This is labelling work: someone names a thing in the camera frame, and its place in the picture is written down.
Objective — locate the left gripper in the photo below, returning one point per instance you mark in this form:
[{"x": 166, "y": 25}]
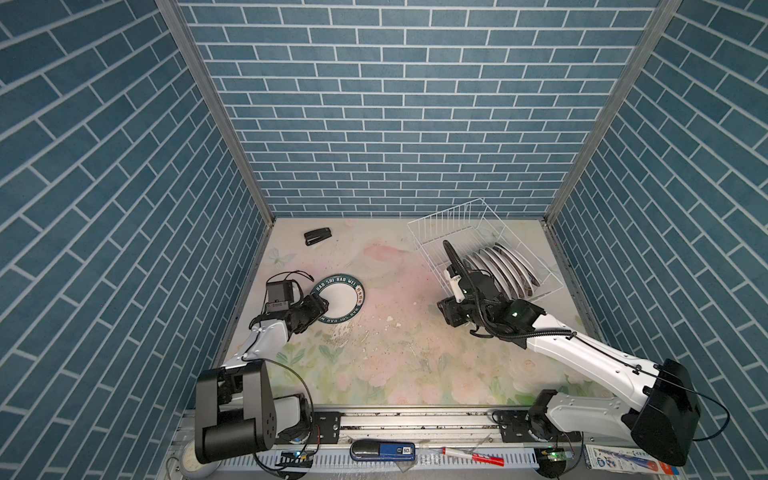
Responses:
[{"x": 315, "y": 307}]

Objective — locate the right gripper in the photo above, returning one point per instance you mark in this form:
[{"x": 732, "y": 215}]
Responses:
[{"x": 448, "y": 309}]

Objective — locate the white plate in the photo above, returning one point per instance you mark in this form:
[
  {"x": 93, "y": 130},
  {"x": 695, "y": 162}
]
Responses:
[
  {"x": 534, "y": 280},
  {"x": 495, "y": 259},
  {"x": 499, "y": 279},
  {"x": 345, "y": 296},
  {"x": 516, "y": 271}
]

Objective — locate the white wire dish rack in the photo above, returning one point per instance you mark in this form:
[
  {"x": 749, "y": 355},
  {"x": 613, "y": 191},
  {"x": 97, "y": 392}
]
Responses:
[{"x": 485, "y": 243}]

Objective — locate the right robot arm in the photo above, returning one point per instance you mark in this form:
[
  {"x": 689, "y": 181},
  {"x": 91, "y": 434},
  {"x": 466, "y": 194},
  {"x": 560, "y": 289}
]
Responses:
[{"x": 653, "y": 405}]

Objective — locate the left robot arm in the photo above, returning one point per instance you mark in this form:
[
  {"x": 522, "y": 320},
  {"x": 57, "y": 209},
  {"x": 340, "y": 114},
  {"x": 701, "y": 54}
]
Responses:
[{"x": 236, "y": 411}]

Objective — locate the black stapler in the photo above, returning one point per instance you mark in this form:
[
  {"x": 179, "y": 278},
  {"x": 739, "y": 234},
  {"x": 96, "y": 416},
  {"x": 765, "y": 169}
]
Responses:
[{"x": 316, "y": 236}]

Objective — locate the left controller board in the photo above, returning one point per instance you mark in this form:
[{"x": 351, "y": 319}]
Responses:
[{"x": 295, "y": 460}]

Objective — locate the controller board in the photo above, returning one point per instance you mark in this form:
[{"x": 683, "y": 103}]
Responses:
[
  {"x": 295, "y": 460},
  {"x": 553, "y": 457}
]

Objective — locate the blue black handheld device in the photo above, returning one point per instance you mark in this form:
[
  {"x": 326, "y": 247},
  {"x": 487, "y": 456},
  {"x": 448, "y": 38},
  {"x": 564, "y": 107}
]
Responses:
[{"x": 374, "y": 450}]

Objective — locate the right controller board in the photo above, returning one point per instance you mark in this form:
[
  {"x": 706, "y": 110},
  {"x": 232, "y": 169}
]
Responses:
[{"x": 553, "y": 457}]

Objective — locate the white round clock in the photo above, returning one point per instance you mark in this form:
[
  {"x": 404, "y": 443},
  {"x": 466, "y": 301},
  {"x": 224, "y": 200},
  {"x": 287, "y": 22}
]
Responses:
[{"x": 190, "y": 467}]

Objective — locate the white toothpaste box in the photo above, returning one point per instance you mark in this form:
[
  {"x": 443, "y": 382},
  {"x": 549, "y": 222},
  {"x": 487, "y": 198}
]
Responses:
[{"x": 626, "y": 461}]

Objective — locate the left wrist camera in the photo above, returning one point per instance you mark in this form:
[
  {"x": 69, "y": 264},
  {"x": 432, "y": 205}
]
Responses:
[{"x": 279, "y": 296}]

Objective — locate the aluminium mounting rail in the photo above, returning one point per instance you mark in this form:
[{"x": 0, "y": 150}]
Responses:
[{"x": 503, "y": 433}]

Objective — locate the red handled screwdriver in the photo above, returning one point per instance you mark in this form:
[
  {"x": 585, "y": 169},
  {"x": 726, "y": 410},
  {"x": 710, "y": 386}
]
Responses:
[{"x": 475, "y": 457}]

